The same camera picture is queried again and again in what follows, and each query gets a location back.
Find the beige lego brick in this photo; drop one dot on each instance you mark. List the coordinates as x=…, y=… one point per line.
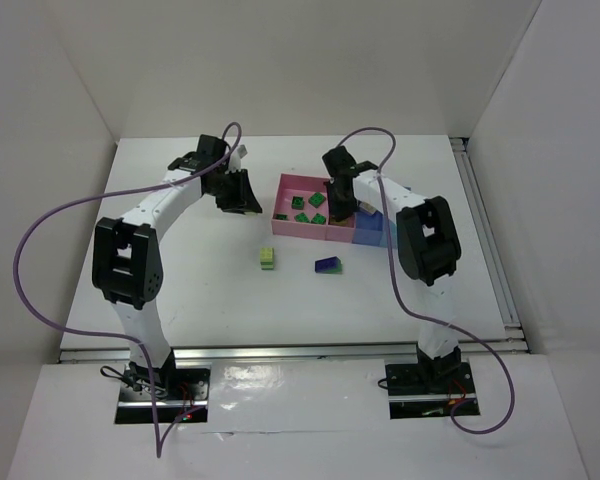
x=369, y=209

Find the pink and blue sorting tray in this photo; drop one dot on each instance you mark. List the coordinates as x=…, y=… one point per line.
x=364, y=230

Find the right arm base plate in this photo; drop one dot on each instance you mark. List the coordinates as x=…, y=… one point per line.
x=409, y=397

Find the lime green lego brick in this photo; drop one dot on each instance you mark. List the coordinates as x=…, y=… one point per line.
x=341, y=222

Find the aluminium rail front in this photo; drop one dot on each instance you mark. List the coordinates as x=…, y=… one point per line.
x=252, y=353

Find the lime green striped lego stack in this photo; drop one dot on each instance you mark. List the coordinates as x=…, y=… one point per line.
x=267, y=258

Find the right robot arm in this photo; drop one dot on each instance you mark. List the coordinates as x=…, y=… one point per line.
x=422, y=233

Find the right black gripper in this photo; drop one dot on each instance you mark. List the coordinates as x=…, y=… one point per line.
x=340, y=189

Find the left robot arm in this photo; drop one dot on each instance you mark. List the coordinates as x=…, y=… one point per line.
x=127, y=266

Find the dark green long lego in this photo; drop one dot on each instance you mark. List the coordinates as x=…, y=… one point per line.
x=318, y=219

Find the dark green lego brick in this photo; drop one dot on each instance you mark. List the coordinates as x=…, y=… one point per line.
x=297, y=202

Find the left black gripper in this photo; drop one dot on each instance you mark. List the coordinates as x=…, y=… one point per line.
x=232, y=189

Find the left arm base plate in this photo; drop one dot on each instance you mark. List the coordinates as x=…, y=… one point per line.
x=187, y=394

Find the aluminium rail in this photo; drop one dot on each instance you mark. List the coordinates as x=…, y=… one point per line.
x=514, y=333
x=252, y=353

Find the lime blue green lego stack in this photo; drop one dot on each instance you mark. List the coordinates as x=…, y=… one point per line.
x=328, y=265

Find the aluminium rail right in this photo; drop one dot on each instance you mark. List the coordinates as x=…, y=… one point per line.
x=514, y=333

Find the dark green square lego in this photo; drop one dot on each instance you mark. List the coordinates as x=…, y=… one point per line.
x=317, y=199

